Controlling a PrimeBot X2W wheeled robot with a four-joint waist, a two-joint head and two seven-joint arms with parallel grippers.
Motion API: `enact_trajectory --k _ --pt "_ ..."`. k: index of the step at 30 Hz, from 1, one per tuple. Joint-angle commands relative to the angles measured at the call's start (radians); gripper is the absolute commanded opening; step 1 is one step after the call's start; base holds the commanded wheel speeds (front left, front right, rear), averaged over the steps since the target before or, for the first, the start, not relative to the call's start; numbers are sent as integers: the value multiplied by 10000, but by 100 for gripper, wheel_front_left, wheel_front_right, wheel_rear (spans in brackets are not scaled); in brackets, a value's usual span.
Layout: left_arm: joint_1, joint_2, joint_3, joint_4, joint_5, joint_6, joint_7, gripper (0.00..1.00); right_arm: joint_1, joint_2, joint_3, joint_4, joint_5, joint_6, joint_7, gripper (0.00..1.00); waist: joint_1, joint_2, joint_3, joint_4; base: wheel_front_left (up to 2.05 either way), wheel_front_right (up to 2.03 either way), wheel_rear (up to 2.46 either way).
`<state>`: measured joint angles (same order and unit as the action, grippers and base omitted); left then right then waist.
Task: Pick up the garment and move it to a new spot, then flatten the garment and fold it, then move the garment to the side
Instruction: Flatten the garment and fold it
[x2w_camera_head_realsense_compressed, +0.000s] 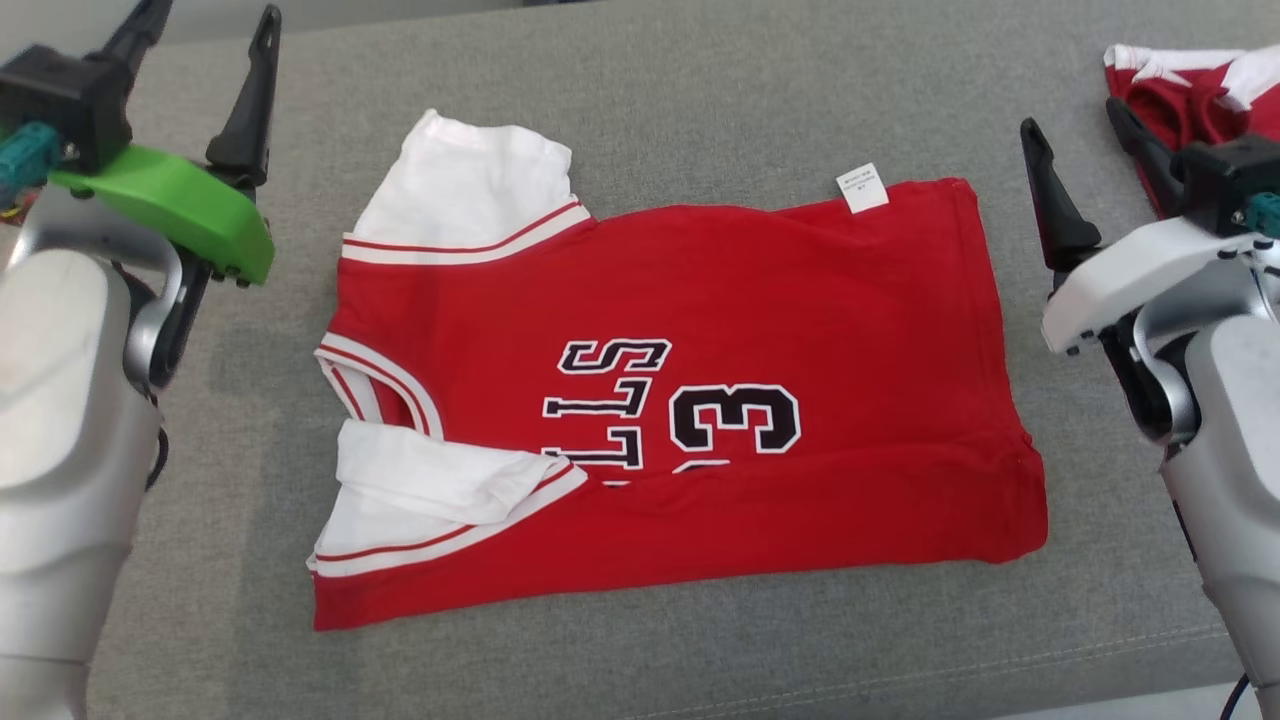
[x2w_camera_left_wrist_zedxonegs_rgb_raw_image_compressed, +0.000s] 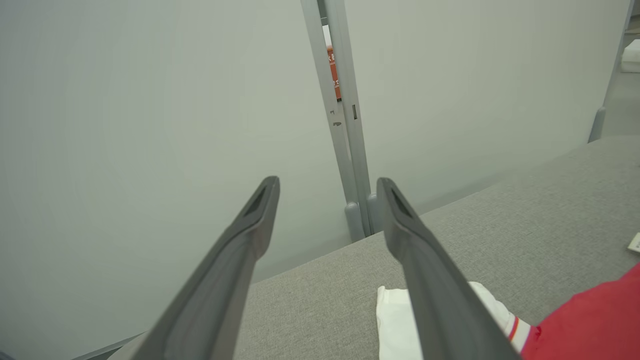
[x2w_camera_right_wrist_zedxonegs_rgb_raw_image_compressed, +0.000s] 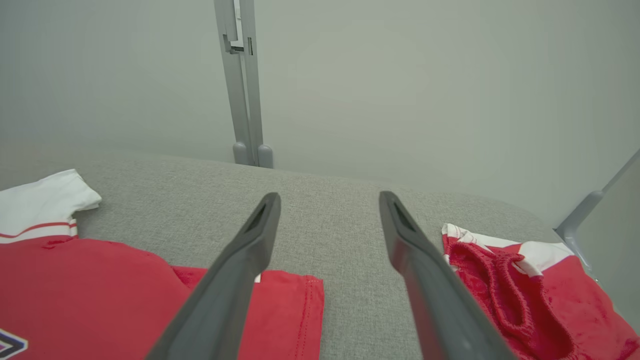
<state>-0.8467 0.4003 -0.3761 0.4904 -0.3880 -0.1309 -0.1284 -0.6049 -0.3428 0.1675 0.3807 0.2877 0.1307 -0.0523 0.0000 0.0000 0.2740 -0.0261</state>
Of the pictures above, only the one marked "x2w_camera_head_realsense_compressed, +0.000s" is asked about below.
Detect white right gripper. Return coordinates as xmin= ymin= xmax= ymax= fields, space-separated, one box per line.
xmin=1019 ymin=96 xmax=1267 ymax=357

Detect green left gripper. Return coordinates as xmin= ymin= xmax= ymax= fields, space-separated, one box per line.
xmin=47 ymin=0 xmax=284 ymax=288

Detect red Bulls 23 shorts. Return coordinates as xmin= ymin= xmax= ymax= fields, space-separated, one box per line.
xmin=1102 ymin=42 xmax=1280 ymax=218

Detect red white-sleeved Bulls jersey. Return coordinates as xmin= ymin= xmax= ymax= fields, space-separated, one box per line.
xmin=305 ymin=107 xmax=1050 ymax=634

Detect grey fabric sofa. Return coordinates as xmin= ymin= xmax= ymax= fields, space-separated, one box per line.
xmin=0 ymin=0 xmax=1280 ymax=720

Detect teal left camera plug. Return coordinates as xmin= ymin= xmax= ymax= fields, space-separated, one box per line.
xmin=0 ymin=121 xmax=64 ymax=193

